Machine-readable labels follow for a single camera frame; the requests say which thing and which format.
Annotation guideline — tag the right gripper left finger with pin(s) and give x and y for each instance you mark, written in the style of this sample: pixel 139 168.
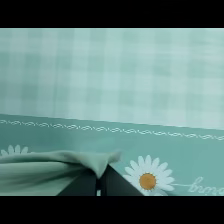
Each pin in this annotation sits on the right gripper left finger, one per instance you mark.
pixel 83 186

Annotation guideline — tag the pale green shirt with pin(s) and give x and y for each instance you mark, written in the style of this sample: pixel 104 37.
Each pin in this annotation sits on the pale green shirt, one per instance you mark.
pixel 40 173

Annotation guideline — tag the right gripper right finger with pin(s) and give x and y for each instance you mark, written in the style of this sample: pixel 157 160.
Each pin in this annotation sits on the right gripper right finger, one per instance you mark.
pixel 115 185

